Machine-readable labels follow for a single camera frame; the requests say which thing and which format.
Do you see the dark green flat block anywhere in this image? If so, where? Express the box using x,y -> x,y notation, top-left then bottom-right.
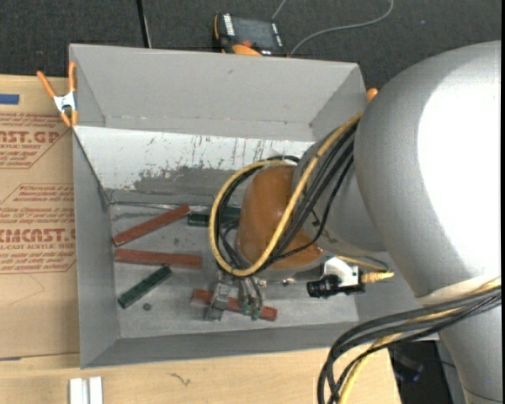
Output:
187,206 -> 242,227
117,264 -> 173,310

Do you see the red-brown flat block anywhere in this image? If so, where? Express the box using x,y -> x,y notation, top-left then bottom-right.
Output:
114,247 -> 204,269
112,204 -> 192,247
190,288 -> 279,322

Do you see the brown cardboard board red print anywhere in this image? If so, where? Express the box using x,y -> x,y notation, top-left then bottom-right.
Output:
0,72 -> 82,361

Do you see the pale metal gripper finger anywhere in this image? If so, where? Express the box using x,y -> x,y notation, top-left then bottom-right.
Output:
204,282 -> 232,322

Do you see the grey metal bin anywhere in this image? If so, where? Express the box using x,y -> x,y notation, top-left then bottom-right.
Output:
68,43 -> 441,369

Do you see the black cylinder on white bracket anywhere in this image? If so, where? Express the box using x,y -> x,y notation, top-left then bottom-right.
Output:
306,256 -> 395,299

